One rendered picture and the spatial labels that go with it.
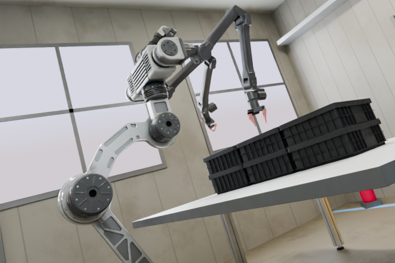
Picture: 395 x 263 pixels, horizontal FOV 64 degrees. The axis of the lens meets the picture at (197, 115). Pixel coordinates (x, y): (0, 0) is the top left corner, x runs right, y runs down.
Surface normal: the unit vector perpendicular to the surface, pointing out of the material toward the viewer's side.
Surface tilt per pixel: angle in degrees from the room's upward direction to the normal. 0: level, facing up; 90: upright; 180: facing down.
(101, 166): 90
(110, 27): 90
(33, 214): 90
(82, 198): 90
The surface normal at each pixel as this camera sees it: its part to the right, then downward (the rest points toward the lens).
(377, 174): -0.84, 0.15
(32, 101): 0.46, -0.34
